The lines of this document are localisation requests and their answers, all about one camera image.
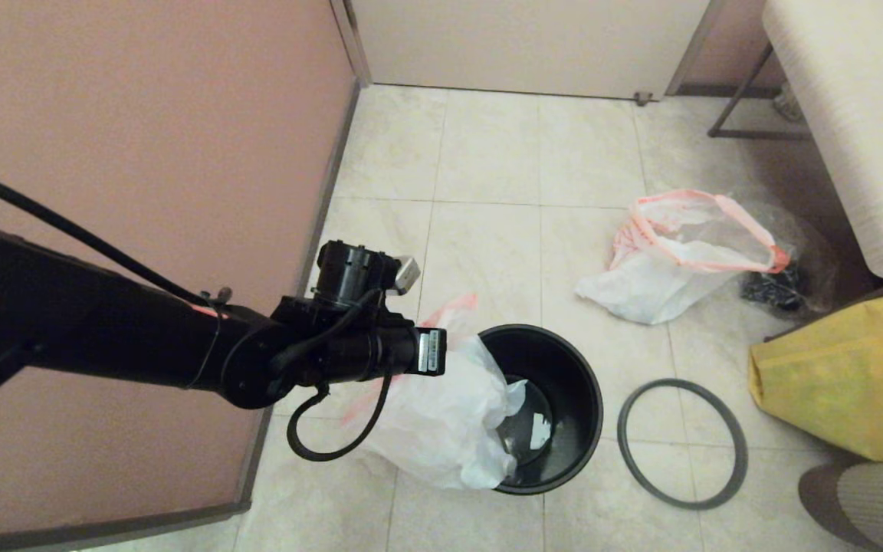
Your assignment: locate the white plastic bag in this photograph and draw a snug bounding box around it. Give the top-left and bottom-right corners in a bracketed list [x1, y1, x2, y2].
[340, 294, 528, 492]

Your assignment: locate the grey plastic bin ring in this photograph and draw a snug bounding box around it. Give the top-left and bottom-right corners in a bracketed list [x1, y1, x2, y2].
[617, 379, 749, 511]

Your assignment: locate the white red bag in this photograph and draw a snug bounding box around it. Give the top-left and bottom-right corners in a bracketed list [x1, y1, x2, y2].
[576, 189, 793, 326]

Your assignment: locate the black round trash bin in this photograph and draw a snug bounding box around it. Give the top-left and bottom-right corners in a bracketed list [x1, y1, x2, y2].
[478, 324, 606, 496]

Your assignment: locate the clear bag with black contents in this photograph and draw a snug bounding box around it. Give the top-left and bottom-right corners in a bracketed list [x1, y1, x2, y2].
[737, 201, 841, 319]

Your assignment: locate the yellow fabric tote bag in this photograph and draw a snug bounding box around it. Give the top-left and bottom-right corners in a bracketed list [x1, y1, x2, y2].
[748, 287, 883, 463]

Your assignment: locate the white paper scrap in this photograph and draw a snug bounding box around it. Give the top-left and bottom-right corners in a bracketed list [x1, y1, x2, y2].
[529, 414, 554, 453]

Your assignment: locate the pink brown partition panel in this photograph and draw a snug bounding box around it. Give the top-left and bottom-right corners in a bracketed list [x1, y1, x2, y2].
[0, 0, 360, 551]

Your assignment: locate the beige partition panel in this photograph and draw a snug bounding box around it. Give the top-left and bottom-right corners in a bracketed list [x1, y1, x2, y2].
[350, 0, 714, 100]

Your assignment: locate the cream ribbed bench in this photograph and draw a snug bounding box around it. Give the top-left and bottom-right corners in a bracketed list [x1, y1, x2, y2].
[762, 0, 883, 281]

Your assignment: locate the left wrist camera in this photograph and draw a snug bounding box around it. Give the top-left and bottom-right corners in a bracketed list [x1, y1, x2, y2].
[393, 255, 422, 294]

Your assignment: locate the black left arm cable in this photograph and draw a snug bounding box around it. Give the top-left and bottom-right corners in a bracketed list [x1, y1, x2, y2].
[0, 166, 398, 463]

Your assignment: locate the dark metal bench frame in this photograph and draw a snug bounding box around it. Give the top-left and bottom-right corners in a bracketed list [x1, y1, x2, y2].
[708, 44, 814, 141]

